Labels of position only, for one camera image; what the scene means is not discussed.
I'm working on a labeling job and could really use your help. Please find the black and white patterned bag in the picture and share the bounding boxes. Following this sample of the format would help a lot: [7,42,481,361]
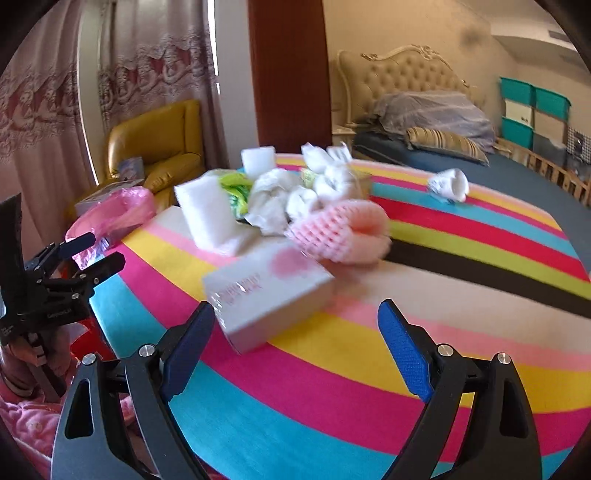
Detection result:
[567,127,591,163]

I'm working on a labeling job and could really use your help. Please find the grey pillow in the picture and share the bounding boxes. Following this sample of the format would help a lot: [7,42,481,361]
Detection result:
[369,91,496,149]

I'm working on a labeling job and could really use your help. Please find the wooden crib rail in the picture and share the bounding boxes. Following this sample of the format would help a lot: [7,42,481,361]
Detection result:
[494,138,591,207]

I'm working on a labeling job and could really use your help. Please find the yellow leather armchair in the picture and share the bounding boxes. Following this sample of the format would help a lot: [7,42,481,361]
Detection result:
[104,99,206,195]

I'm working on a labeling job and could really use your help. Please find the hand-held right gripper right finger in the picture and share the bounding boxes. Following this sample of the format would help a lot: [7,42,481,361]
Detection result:
[378,299,543,480]

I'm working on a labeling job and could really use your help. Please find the brown wooden door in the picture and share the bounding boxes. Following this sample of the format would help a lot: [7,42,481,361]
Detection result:
[248,0,332,155]

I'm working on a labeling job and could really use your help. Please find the bed with blue sheet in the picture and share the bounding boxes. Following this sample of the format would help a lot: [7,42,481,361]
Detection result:
[353,131,591,278]

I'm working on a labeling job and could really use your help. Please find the yellow-green plastic bag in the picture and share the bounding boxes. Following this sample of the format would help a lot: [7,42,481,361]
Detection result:
[219,171,256,217]

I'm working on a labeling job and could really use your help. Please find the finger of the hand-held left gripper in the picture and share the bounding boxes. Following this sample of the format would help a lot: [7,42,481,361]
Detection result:
[27,233,97,274]
[45,252,127,297]

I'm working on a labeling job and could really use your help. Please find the lace patterned curtain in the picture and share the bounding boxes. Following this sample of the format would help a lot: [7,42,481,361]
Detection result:
[0,0,93,259]
[99,0,228,176]

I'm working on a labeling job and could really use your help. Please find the bin with pink plastic liner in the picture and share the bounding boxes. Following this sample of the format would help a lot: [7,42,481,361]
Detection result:
[65,186,157,365]

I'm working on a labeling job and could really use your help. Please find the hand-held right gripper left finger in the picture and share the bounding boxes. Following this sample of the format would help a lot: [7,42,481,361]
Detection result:
[51,301,215,480]

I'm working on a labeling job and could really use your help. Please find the large white foam block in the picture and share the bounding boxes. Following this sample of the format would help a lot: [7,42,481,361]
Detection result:
[174,175,237,250]

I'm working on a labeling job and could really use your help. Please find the striped colourful tablecloth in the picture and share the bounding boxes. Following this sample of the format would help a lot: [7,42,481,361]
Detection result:
[88,154,591,480]

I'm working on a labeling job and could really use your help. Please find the stack of plastic storage boxes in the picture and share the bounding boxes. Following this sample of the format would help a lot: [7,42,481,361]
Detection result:
[499,77,573,164]

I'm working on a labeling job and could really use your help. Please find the pink foam fruit net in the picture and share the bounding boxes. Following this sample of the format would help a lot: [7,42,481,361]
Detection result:
[285,202,393,266]

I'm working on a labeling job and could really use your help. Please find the person's left hand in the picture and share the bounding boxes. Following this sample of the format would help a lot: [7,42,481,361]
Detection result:
[0,340,48,396]

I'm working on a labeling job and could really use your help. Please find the white box with pink print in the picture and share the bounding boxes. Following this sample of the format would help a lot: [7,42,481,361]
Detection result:
[202,244,336,355]

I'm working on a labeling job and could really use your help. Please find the white bubble wrap roll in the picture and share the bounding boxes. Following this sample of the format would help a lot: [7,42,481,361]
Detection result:
[301,142,358,204]

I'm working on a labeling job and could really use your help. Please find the beige tufted headboard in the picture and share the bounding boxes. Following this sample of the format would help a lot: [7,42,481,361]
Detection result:
[337,45,472,127]

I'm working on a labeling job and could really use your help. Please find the white tissue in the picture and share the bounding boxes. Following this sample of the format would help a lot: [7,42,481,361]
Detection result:
[249,168,298,237]
[285,185,324,222]

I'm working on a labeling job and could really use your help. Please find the small picture box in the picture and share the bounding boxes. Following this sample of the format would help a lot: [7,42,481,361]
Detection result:
[117,157,147,179]

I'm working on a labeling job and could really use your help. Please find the small white foam block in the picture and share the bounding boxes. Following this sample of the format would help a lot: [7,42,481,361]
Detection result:
[241,146,278,178]

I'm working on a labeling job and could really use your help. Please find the striped pillow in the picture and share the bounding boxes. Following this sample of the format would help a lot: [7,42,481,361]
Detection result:
[406,127,490,166]

